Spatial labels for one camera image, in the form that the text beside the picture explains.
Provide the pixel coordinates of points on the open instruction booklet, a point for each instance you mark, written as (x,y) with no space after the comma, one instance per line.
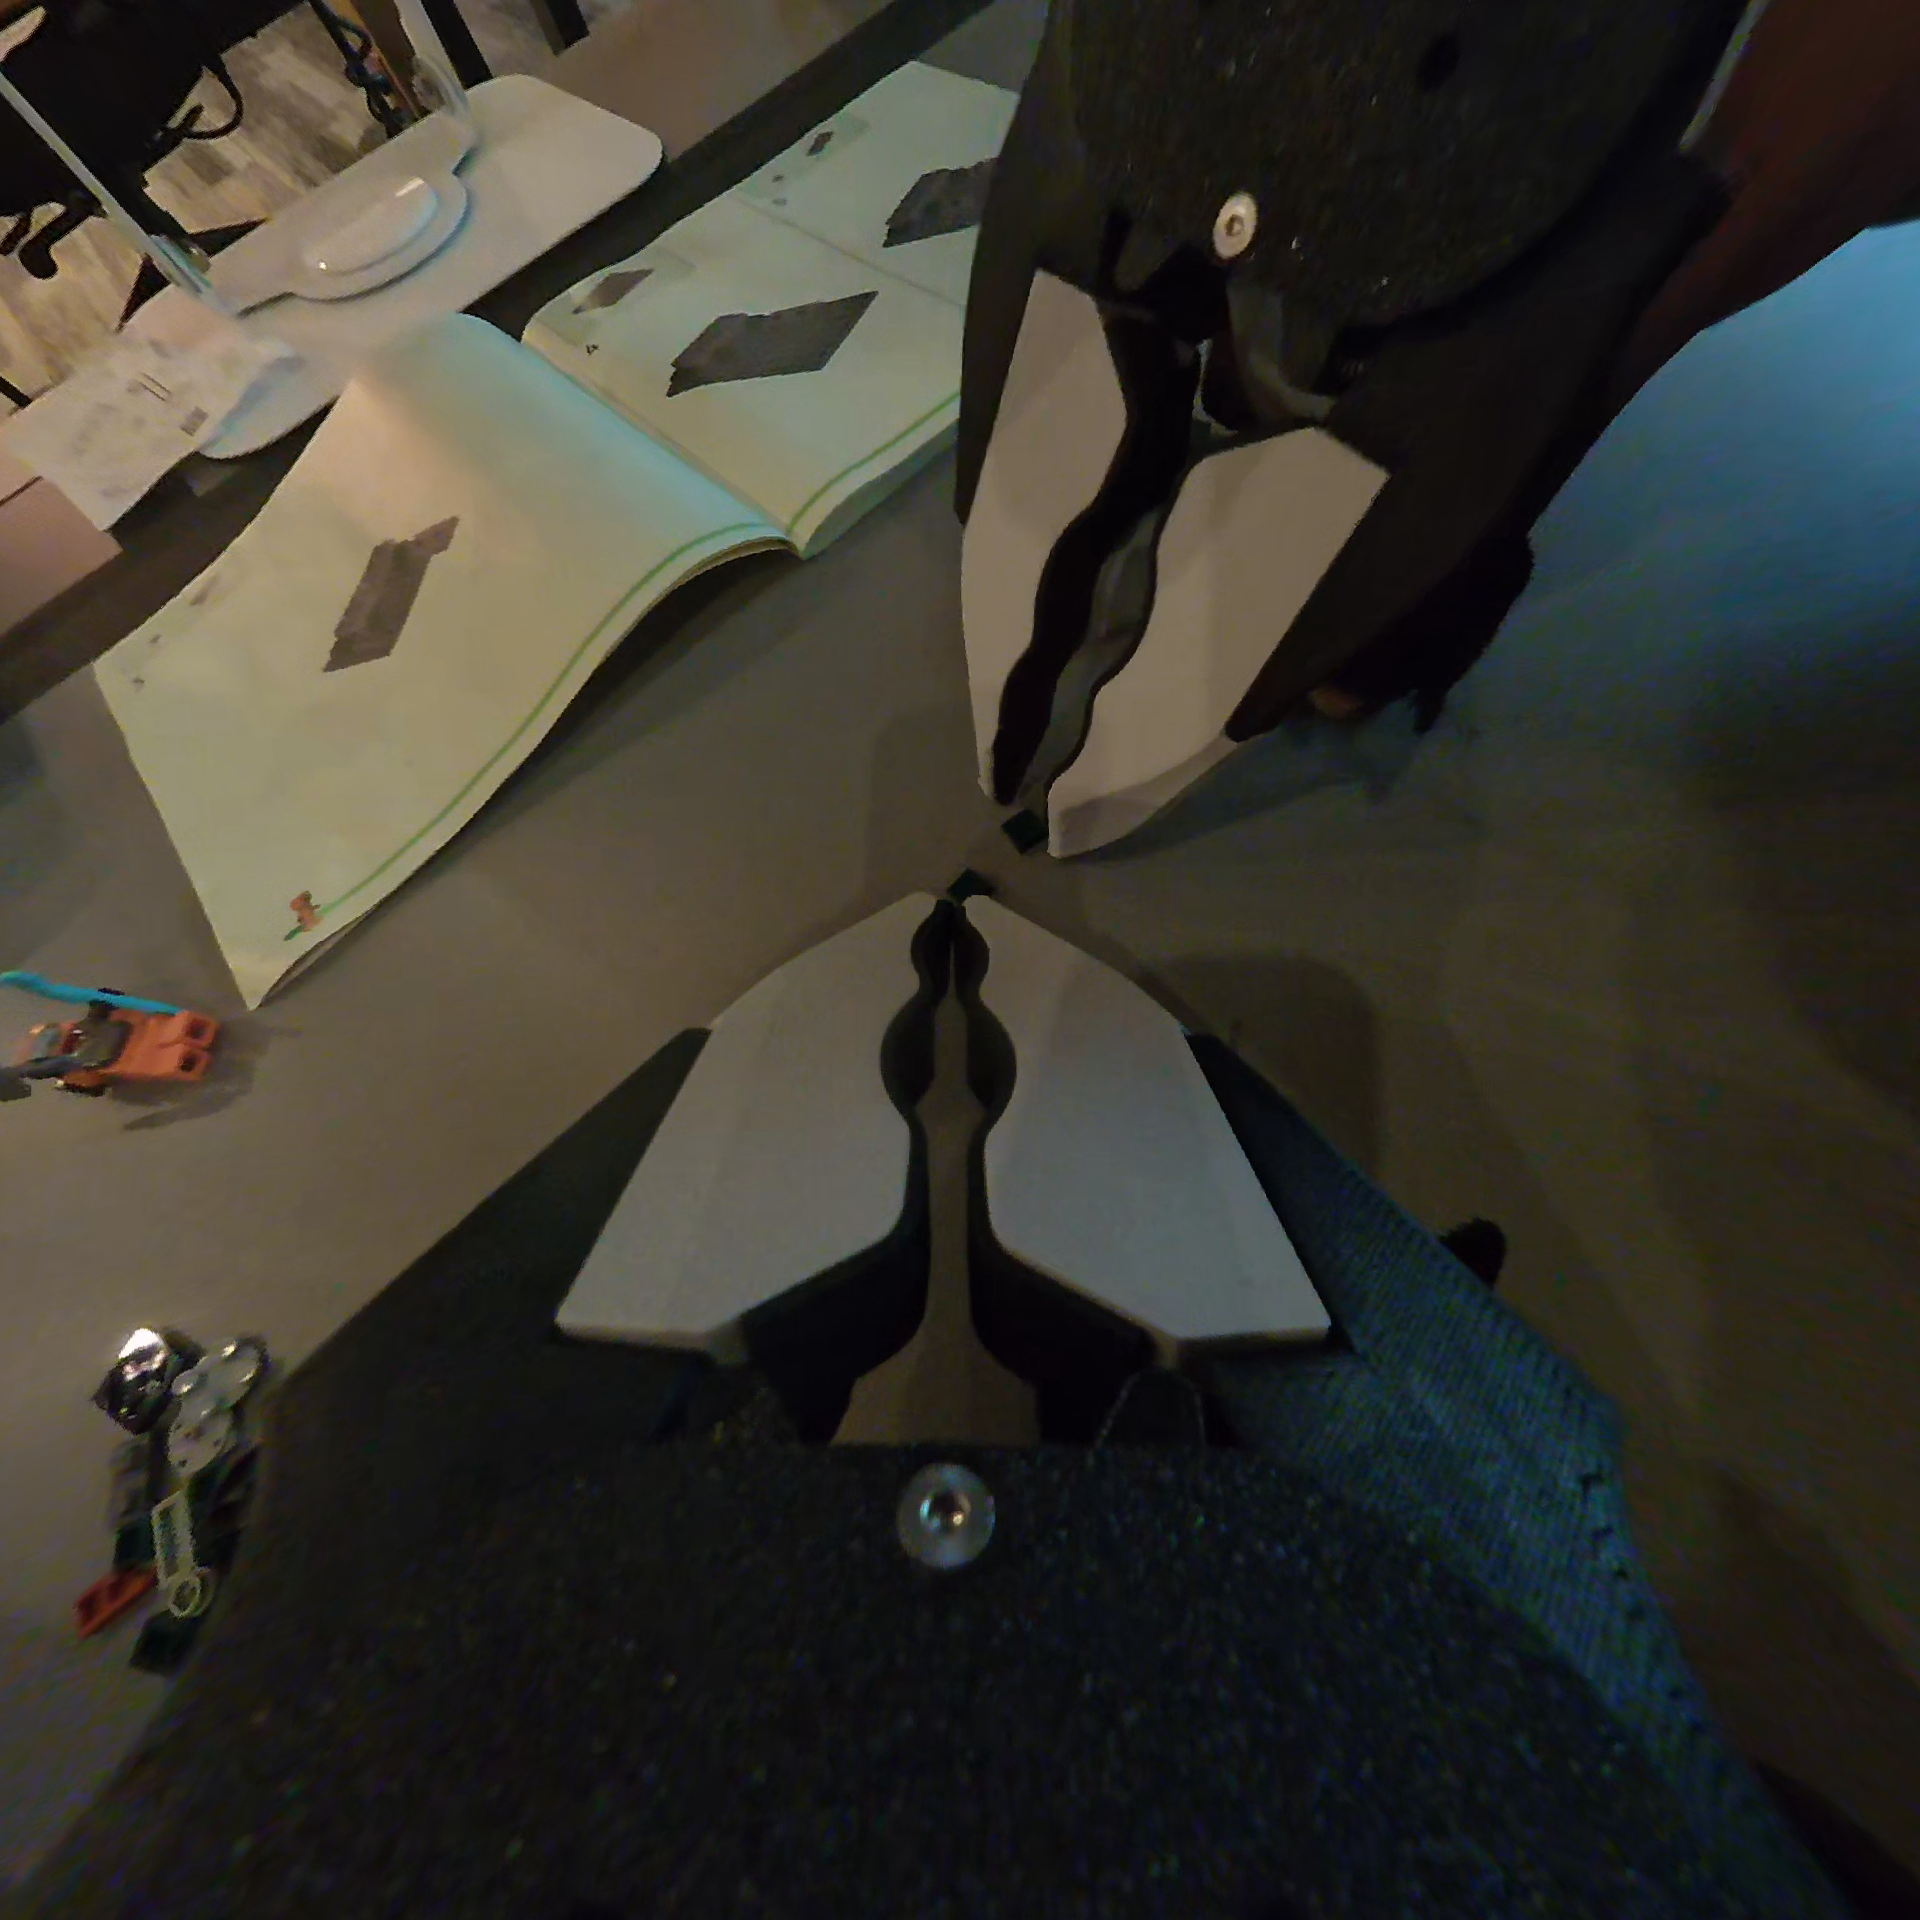
(494,570)

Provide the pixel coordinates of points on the pile of small toy bricks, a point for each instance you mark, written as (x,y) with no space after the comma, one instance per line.
(171,1470)

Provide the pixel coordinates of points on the black office chair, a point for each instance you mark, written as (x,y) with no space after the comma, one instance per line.
(89,119)

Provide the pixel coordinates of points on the person's right hand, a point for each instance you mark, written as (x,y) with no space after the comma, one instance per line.
(1799,149)

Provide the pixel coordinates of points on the light blue toy sword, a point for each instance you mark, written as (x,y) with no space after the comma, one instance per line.
(75,991)

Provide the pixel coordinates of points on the grey desk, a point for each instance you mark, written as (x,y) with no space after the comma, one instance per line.
(1499,974)

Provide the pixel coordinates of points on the printed white paper sheet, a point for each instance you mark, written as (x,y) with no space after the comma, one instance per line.
(136,412)

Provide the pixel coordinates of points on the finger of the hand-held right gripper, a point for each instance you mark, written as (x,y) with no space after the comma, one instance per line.
(1036,495)
(1243,599)

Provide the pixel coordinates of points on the small dark green toy brick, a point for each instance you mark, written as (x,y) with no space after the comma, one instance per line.
(1024,830)
(967,882)

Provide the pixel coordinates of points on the orange toy brick vehicle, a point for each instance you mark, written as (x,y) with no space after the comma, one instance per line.
(136,1042)

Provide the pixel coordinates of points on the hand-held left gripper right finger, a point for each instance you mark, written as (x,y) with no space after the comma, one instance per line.
(1142,1184)

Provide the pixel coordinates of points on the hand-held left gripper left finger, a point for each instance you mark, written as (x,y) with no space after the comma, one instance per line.
(750,1170)

